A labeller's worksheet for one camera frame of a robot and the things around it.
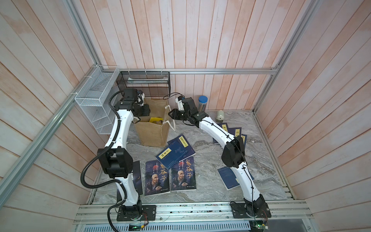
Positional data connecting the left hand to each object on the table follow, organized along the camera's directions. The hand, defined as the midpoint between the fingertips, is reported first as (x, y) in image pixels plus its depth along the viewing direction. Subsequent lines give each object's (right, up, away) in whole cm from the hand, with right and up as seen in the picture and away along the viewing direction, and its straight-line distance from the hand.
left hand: (147, 112), depth 87 cm
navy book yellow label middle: (+60, -13, +17) cm, 64 cm away
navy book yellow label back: (+53, -9, +22) cm, 58 cm away
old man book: (+7, -40, -3) cm, 40 cm away
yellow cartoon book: (+3, -5, +20) cm, 21 cm away
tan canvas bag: (+1, -14, +4) cm, 15 cm away
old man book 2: (+22, -39, -1) cm, 45 cm away
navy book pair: (+21, -19, +14) cm, 31 cm away
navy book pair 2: (+14, -28, +6) cm, 32 cm away
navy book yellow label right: (+67, -17, +16) cm, 71 cm away
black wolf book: (-5, -40, -4) cm, 41 cm away
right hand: (+12, -1, +5) cm, 13 cm away
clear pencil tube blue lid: (+37, +10, +16) cm, 41 cm away
